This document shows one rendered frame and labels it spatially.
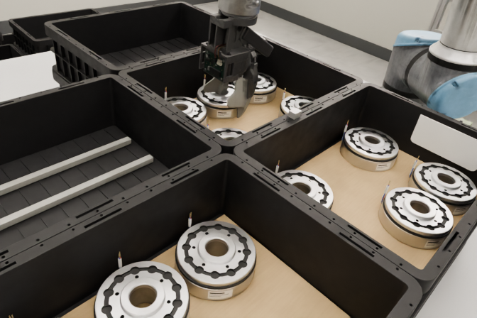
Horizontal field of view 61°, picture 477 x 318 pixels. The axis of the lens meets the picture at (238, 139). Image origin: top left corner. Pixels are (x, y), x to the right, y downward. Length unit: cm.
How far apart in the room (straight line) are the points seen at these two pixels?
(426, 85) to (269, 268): 56
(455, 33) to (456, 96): 12
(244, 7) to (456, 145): 45
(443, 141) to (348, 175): 19
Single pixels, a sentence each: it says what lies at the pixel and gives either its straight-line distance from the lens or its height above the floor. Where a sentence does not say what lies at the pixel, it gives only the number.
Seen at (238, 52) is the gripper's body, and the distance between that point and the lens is 75.
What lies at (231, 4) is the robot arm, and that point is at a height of 107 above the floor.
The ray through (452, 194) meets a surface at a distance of 75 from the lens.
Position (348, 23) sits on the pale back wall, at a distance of 393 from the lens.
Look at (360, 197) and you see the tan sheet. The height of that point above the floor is 83.
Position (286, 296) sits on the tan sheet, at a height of 83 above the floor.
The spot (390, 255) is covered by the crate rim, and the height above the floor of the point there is 93.
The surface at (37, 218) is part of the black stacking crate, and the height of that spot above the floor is 83.
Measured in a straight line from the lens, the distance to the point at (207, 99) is 84.
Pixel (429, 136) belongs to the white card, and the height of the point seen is 88.
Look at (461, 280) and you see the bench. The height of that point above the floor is 70.
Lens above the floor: 127
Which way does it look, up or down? 34 degrees down
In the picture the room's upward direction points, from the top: 8 degrees clockwise
